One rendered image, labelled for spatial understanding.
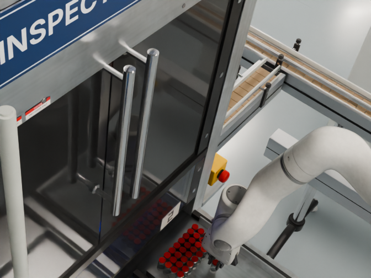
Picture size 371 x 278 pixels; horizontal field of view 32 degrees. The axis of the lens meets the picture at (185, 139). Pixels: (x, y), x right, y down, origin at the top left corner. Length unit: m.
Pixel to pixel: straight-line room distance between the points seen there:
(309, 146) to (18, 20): 0.78
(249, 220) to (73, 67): 0.71
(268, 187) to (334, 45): 2.86
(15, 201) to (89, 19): 0.29
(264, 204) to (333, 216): 1.79
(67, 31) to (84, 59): 0.09
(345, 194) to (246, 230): 1.24
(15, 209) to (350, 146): 0.74
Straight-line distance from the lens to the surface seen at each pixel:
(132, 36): 1.10
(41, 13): 0.88
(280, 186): 1.51
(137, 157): 1.25
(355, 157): 1.40
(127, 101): 1.07
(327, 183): 2.77
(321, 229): 3.25
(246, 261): 1.97
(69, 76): 1.01
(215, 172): 1.96
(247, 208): 1.54
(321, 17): 4.53
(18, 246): 1.05
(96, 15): 0.98
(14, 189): 0.93
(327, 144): 1.40
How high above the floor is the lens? 2.52
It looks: 47 degrees down
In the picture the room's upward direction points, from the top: 12 degrees clockwise
